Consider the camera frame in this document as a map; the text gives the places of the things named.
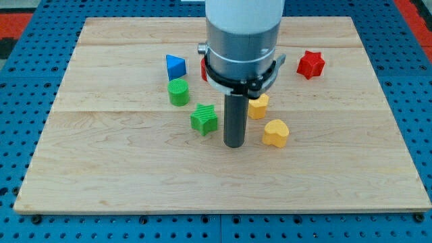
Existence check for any red block behind arm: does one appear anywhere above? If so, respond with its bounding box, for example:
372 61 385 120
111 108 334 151
200 58 207 82

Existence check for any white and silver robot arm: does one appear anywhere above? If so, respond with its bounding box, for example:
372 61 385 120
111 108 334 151
198 0 286 99

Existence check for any green star block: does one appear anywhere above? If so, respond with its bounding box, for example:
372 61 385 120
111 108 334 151
190 103 218 136

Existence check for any red star block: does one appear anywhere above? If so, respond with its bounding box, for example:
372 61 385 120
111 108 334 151
296 50 325 80

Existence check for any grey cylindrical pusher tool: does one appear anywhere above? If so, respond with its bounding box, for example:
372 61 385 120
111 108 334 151
223 94 248 148

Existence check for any yellow block behind tool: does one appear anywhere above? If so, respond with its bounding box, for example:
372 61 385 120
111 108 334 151
248 94 269 119

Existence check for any green cylinder block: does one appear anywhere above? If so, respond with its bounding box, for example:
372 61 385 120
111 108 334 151
167 78 190 107

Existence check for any yellow heart block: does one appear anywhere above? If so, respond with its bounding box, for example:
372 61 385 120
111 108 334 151
262 119 290 148

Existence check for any blue triangle block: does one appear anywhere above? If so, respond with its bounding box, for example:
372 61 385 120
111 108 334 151
165 55 187 81

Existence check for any wooden board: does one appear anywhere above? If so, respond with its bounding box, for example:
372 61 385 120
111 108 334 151
13 17 431 215

